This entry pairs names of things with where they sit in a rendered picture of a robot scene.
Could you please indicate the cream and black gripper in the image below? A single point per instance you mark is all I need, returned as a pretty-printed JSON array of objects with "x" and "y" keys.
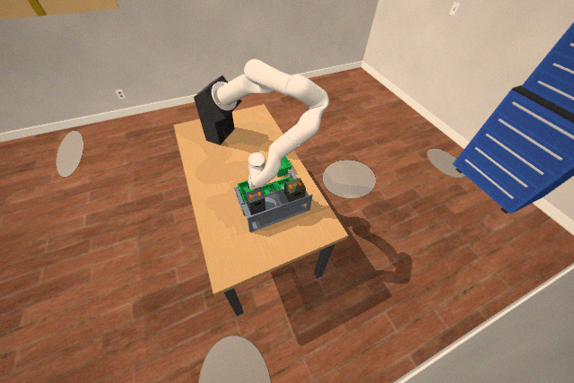
[{"x": 250, "y": 184}]

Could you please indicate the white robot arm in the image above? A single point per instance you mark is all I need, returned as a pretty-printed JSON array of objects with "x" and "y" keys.
[{"x": 300, "y": 88}]

